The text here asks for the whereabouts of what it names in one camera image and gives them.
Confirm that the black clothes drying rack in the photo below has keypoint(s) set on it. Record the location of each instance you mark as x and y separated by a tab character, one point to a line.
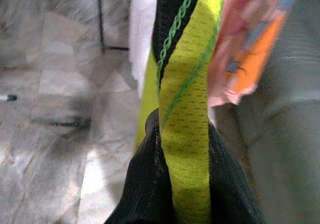
100	21

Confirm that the pink cartoon print garment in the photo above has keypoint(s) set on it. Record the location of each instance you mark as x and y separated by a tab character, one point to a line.
255	59

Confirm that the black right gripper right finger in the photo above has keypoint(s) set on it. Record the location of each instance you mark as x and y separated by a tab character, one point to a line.
230	196

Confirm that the white garment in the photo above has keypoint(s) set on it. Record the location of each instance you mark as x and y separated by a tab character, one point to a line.
142	34

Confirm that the lime green shirt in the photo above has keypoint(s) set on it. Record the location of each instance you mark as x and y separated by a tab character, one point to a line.
187	109

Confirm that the white folding table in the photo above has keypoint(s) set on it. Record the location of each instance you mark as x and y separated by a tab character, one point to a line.
7	97

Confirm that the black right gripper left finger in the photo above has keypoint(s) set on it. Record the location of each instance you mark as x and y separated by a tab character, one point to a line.
147	184

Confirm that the grey green leather sofa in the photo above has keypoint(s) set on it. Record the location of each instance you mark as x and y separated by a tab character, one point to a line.
287	134

